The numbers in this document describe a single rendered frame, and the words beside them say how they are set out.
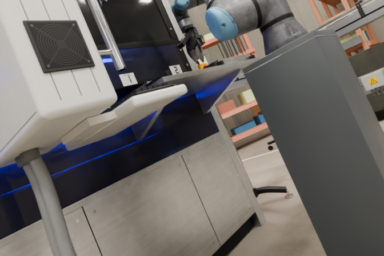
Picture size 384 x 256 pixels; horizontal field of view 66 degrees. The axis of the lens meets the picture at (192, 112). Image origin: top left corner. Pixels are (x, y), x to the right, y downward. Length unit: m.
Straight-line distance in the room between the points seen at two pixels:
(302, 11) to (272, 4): 7.71
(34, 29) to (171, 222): 1.00
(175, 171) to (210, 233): 0.35
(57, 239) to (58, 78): 0.46
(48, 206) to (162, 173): 0.63
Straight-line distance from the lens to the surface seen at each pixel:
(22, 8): 0.72
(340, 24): 2.18
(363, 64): 3.35
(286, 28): 1.00
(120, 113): 0.78
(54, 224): 0.92
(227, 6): 0.99
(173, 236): 1.41
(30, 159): 0.91
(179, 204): 1.44
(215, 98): 1.63
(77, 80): 0.67
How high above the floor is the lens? 0.67
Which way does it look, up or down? 3 degrees up
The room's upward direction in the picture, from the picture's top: 24 degrees counter-clockwise
